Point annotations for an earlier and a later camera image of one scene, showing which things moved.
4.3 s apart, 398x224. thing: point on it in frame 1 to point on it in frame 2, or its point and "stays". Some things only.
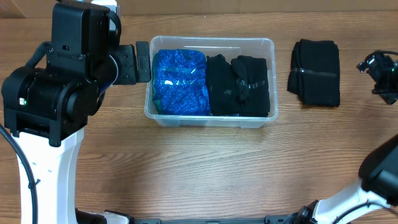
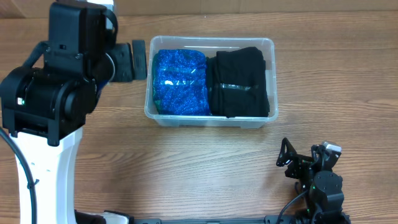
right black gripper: [388, 94] to [298, 163]
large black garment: [314, 73] to [237, 83]
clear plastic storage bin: [231, 46] stays
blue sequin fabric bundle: [180, 83] stays
